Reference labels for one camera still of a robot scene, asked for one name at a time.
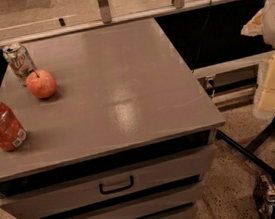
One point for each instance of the red apple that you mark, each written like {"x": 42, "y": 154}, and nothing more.
{"x": 41, "y": 84}

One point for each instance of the black metal stand frame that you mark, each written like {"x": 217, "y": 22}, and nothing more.
{"x": 249, "y": 150}

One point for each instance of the green and white soda can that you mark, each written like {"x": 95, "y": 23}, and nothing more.
{"x": 19, "y": 60}

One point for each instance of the red coke can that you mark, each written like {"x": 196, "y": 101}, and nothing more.
{"x": 12, "y": 133}

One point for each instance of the black drawer handle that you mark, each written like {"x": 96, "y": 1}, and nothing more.
{"x": 108, "y": 189}

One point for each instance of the metal railing frame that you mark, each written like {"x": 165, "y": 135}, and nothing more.
{"x": 107, "y": 8}

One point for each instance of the grey drawer cabinet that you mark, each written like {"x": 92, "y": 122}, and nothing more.
{"x": 126, "y": 105}

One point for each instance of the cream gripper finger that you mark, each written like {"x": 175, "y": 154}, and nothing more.
{"x": 264, "y": 99}
{"x": 254, "y": 26}

